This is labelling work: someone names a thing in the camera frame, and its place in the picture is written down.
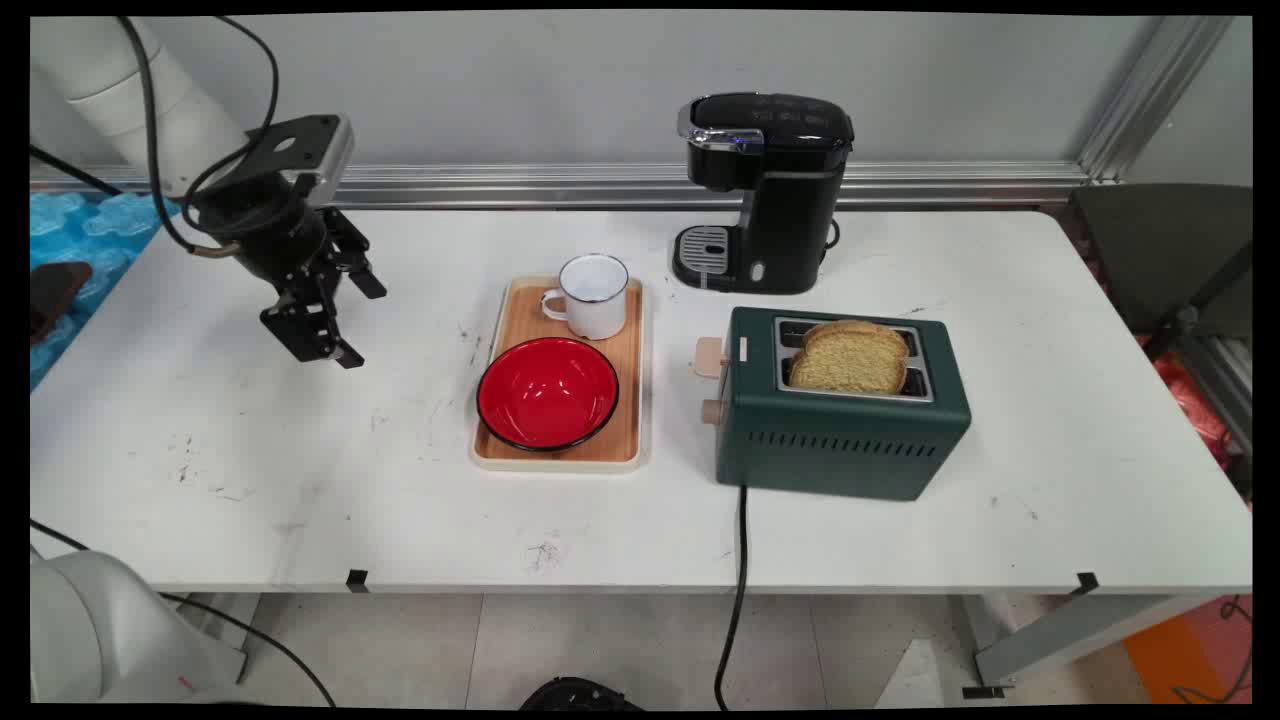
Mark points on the aluminium frame rail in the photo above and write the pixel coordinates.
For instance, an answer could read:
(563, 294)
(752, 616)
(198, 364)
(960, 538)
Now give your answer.
(650, 184)

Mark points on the dark brown object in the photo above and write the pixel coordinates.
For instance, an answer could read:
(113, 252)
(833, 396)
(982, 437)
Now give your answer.
(55, 295)

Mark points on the aluminium frame post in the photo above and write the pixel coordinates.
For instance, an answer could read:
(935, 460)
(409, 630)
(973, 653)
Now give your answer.
(1150, 95)

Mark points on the blue patterned cloth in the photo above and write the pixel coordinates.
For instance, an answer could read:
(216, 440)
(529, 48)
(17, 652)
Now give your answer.
(80, 260)

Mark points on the black coffee machine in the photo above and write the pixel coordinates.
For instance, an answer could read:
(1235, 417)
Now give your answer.
(775, 195)

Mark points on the white table leg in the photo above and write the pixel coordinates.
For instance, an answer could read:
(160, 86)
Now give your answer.
(1080, 630)

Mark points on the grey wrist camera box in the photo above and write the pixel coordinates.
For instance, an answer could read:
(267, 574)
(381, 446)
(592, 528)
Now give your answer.
(300, 152)

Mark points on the black round floor object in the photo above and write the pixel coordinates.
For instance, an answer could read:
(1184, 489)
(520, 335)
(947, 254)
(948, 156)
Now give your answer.
(575, 694)

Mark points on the toast slice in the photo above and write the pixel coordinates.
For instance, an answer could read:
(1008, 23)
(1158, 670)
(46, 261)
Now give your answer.
(856, 334)
(848, 366)

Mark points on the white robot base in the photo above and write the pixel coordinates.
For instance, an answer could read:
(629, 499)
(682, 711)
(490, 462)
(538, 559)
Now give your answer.
(90, 630)

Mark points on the wooden serving tray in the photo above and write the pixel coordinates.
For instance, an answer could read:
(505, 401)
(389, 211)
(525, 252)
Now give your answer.
(610, 420)

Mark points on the green toaster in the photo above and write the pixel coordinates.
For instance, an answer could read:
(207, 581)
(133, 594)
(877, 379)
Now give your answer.
(830, 430)

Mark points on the white enamel mug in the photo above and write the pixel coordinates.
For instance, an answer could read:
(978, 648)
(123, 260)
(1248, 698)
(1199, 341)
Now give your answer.
(594, 296)

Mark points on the red plastic bag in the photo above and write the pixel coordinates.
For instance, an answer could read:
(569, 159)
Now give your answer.
(1195, 405)

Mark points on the red bowl with black rim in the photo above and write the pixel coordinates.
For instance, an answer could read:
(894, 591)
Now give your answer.
(547, 393)

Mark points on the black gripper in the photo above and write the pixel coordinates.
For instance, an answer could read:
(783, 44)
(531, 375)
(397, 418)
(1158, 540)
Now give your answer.
(262, 226)

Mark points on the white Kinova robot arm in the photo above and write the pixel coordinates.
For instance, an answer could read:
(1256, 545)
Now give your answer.
(130, 95)

